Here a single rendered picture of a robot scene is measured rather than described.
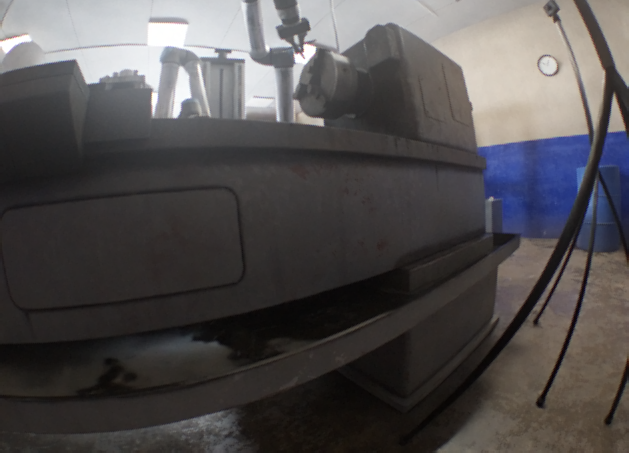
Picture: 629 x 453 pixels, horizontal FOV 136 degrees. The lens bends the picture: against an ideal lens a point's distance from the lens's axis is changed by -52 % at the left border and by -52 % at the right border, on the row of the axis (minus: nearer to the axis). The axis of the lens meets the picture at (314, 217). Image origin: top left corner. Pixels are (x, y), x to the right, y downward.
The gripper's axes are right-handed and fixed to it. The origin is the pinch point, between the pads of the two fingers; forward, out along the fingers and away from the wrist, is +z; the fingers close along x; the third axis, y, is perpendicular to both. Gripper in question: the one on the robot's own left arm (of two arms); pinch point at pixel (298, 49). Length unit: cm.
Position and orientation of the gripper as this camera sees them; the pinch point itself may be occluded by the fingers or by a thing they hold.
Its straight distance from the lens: 120.9
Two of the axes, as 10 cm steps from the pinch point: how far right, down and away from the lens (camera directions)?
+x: 9.2, -3.9, -0.1
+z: 1.8, 4.0, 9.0
